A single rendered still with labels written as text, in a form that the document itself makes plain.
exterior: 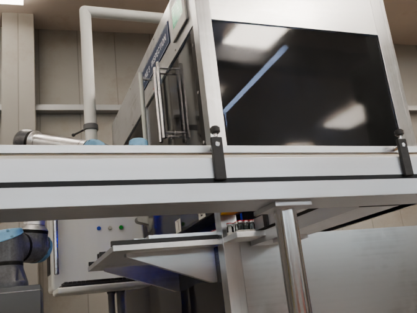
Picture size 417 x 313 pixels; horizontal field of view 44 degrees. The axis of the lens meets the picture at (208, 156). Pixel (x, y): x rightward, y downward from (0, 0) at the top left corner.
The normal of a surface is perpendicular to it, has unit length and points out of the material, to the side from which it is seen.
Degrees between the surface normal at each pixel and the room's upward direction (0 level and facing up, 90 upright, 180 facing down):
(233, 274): 90
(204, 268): 90
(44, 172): 90
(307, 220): 90
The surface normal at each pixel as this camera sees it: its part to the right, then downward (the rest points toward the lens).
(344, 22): 0.33, -0.30
